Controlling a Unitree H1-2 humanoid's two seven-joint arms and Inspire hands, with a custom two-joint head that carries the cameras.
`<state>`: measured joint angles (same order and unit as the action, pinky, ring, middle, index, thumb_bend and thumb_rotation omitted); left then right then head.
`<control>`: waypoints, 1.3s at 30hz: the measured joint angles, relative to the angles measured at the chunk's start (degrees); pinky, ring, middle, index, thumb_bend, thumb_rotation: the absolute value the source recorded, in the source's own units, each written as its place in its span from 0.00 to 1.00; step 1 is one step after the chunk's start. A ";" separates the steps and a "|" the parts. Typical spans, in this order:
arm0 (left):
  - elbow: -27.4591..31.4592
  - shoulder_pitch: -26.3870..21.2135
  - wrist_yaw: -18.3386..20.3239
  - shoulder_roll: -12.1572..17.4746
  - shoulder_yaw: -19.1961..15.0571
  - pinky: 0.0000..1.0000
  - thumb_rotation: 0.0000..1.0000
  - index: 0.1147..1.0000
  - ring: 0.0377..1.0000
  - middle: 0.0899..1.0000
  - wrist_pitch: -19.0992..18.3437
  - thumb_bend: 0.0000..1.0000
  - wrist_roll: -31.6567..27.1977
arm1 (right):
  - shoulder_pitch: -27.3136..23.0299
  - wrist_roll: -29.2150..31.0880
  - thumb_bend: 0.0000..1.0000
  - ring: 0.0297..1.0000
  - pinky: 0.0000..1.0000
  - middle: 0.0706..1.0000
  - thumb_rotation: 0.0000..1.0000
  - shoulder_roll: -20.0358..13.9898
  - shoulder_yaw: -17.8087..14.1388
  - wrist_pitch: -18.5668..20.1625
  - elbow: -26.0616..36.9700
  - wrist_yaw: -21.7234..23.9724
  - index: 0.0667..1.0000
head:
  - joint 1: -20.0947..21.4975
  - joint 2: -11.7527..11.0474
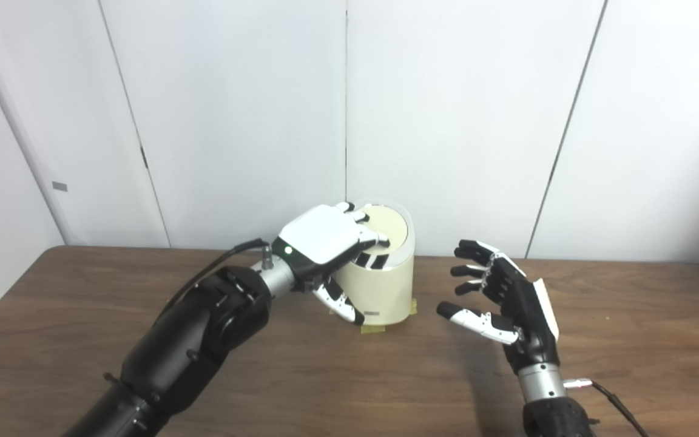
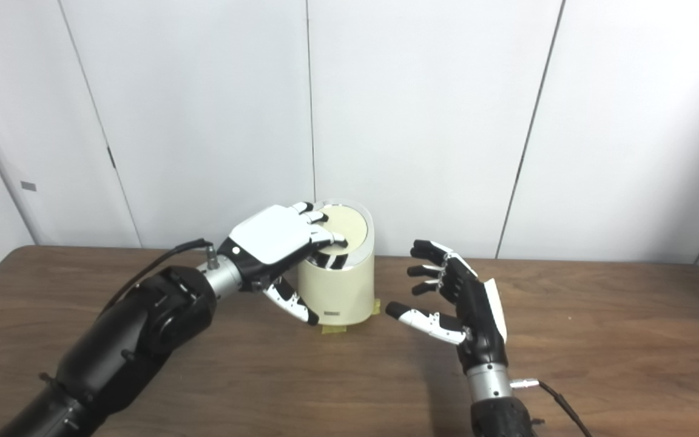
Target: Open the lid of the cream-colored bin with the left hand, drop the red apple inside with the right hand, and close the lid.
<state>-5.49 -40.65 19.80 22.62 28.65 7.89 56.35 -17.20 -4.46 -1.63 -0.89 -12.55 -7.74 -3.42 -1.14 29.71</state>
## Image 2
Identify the cream-colored bin body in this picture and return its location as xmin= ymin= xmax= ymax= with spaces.
xmin=297 ymin=198 xmax=376 ymax=326

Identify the white and black left hand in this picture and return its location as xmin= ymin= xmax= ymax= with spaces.
xmin=219 ymin=202 xmax=348 ymax=327

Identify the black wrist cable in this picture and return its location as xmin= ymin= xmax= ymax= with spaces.
xmin=101 ymin=239 xmax=220 ymax=316
xmin=510 ymin=378 xmax=593 ymax=437

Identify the white and black right hand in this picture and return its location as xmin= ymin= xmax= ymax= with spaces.
xmin=385 ymin=239 xmax=508 ymax=372

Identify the round cream bin lid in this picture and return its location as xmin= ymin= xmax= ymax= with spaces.
xmin=316 ymin=205 xmax=368 ymax=251

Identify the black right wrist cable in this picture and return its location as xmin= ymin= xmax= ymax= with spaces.
xmin=510 ymin=378 xmax=593 ymax=437

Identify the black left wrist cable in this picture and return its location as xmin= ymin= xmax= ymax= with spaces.
xmin=101 ymin=239 xmax=220 ymax=316

